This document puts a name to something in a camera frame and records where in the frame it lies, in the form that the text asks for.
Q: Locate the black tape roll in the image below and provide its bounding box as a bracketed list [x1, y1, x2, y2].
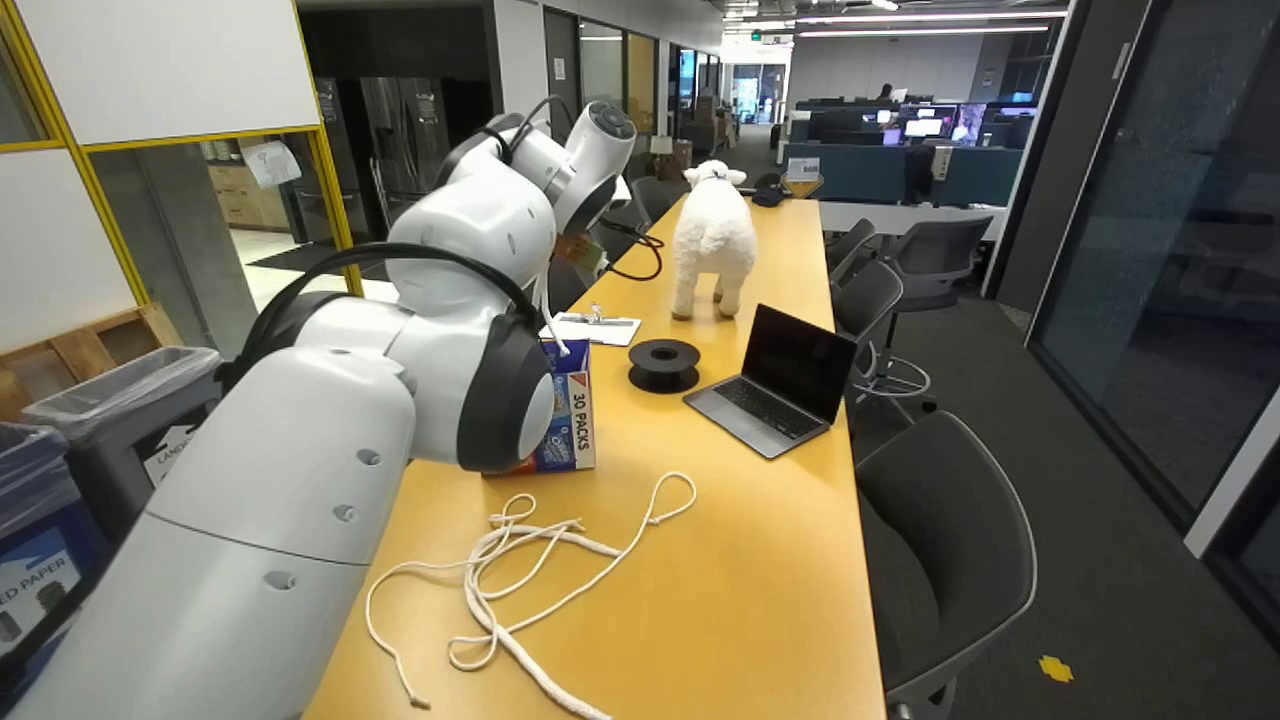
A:
[623, 334, 703, 394]

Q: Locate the thin long white rope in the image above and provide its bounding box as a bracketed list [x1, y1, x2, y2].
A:
[358, 468, 700, 720]

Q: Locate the stack of dark blue packs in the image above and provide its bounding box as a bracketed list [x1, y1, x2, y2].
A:
[0, 419, 75, 533]

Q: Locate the thick short white rope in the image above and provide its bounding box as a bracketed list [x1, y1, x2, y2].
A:
[537, 279, 593, 363]

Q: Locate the paper note on glass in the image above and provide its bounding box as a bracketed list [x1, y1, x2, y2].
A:
[236, 134, 303, 193]

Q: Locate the white desk sign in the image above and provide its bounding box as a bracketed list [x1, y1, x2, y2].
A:
[775, 152, 826, 205]

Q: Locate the wooden pallet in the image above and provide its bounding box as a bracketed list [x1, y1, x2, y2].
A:
[0, 308, 174, 419]

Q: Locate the grey plastic bin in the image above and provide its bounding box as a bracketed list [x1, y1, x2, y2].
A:
[17, 342, 225, 512]

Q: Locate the blue snack carton box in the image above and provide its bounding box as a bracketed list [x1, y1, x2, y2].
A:
[512, 334, 598, 480]

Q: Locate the dark grey office chair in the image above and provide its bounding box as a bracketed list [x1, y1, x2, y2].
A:
[636, 173, 693, 224]
[883, 210, 994, 304]
[593, 210, 655, 274]
[831, 256, 936, 410]
[850, 400, 1040, 720]
[549, 271, 597, 321]
[819, 217, 878, 279]

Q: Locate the white panel with yellow frame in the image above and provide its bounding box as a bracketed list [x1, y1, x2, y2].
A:
[0, 0, 358, 357]

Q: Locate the dark blue office divider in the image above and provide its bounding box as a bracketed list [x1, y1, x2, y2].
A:
[812, 138, 1025, 210]

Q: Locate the blue box with white label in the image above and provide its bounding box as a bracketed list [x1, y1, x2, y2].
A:
[0, 512, 115, 672]

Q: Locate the ceiling light strip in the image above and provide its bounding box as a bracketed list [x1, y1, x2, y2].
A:
[744, 6, 1070, 39]

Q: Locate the white toy sheep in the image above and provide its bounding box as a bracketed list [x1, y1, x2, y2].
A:
[666, 157, 760, 323]

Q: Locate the grey open laptop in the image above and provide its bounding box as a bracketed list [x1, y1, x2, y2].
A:
[678, 298, 860, 464]

